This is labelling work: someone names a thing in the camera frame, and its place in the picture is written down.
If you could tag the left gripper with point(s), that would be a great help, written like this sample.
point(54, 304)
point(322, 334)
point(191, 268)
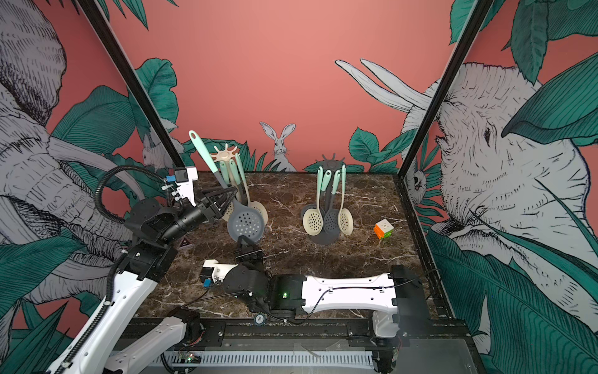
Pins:
point(212, 210)

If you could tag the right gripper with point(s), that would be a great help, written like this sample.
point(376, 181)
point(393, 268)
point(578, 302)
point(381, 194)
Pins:
point(255, 257)

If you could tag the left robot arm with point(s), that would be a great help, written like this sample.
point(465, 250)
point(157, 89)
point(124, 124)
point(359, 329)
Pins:
point(136, 273)

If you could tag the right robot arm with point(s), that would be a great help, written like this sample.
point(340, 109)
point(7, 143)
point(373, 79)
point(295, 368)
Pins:
point(295, 298)

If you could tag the beige utensil rack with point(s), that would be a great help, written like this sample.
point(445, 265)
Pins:
point(226, 155)

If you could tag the red triangle sticker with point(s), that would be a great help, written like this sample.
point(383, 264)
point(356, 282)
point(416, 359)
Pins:
point(185, 244)

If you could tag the round front knob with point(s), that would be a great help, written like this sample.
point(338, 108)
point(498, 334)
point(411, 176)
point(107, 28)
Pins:
point(260, 319)

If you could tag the white vent strip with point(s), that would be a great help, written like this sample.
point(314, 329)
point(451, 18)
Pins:
point(357, 360)

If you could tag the small circuit board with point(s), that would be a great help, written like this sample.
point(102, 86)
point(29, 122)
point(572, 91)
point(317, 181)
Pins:
point(188, 358)

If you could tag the colourful puzzle cube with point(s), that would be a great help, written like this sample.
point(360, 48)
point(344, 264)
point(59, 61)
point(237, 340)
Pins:
point(383, 229)

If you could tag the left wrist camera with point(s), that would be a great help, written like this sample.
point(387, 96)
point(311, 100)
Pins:
point(180, 184)

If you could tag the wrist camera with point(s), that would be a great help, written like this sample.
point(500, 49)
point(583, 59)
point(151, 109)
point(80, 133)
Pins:
point(213, 272)
point(180, 184)

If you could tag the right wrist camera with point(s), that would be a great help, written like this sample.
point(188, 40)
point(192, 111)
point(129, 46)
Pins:
point(213, 272)

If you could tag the black front rail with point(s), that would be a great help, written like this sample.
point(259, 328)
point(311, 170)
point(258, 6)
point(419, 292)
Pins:
point(359, 332)

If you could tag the left black frame post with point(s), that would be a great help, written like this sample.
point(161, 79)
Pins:
point(100, 25)

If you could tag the black frame post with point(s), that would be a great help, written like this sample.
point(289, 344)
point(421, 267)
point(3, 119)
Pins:
point(100, 25)
point(476, 18)

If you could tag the right black frame post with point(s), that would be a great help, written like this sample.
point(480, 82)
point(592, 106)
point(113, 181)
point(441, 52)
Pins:
point(476, 18)

